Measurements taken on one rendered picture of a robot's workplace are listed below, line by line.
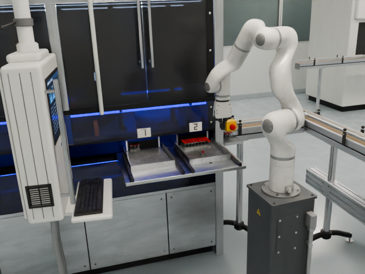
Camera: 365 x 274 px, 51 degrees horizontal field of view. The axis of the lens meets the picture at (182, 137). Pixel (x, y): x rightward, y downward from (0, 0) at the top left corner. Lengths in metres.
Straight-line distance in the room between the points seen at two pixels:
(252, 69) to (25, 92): 6.29
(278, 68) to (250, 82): 5.93
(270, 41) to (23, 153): 1.20
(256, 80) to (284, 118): 5.99
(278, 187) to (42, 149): 1.13
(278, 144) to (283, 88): 0.26
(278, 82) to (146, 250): 1.55
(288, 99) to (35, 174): 1.22
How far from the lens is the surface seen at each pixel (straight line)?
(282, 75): 1.81
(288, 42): 1.85
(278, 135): 1.79
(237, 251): 3.03
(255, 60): 7.70
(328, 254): 3.12
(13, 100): 1.78
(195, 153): 2.41
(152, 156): 2.39
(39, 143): 1.81
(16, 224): 2.62
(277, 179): 1.93
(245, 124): 2.83
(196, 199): 2.68
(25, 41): 1.95
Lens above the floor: 1.75
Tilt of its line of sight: 19 degrees down
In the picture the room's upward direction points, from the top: 2 degrees counter-clockwise
